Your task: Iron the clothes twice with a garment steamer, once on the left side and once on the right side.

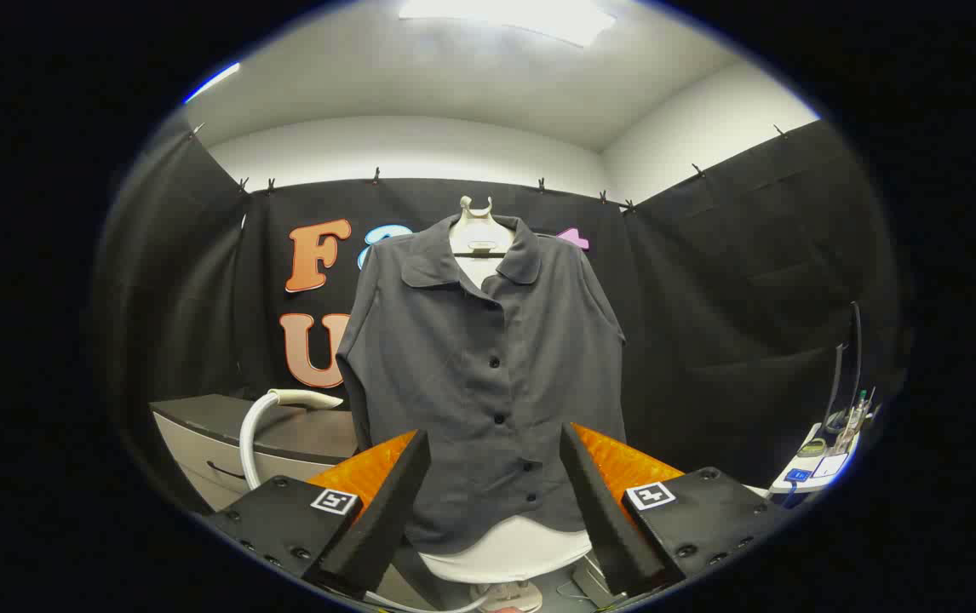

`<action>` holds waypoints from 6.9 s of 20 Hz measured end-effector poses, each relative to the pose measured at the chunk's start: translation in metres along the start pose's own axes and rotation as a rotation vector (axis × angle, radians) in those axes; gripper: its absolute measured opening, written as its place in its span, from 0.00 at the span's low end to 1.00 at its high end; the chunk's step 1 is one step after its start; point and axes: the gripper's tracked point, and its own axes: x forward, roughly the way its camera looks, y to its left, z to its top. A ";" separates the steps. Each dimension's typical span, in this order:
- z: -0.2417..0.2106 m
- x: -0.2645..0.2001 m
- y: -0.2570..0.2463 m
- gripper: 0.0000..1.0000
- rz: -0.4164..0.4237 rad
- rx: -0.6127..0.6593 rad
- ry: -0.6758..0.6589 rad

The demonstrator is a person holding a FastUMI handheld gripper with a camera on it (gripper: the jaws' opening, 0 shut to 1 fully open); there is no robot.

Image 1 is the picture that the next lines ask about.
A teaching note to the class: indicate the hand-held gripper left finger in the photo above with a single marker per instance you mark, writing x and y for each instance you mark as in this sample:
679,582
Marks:
377,528

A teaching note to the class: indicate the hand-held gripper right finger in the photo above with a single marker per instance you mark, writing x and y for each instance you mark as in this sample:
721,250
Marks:
616,536

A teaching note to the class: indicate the white garment steamer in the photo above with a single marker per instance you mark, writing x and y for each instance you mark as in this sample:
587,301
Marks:
301,398

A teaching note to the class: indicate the dark grey collared shirt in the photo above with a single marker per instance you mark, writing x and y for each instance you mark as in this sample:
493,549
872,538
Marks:
454,375

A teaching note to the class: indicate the white side table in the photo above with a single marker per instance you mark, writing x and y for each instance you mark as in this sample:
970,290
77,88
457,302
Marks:
795,489

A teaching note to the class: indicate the blue card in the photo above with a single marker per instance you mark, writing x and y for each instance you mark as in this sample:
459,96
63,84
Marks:
798,475

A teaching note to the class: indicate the grey drawer cabinet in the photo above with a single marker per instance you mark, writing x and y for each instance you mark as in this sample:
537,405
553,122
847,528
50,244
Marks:
198,451

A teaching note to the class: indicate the green round tin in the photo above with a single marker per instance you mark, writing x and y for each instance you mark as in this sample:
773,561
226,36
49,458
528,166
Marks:
812,448

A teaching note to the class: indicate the black curved stand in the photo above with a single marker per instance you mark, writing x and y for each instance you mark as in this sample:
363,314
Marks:
856,358

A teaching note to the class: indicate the white mannequin torso stand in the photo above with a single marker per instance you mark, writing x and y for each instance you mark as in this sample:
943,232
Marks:
481,230

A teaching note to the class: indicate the row of black clips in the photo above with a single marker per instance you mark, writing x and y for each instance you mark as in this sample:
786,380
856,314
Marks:
376,176

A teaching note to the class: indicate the ceiling light strip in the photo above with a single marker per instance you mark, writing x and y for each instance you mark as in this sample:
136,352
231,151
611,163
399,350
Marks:
214,81

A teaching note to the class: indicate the ceiling light panel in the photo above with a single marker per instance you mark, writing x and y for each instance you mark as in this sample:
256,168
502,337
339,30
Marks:
522,17

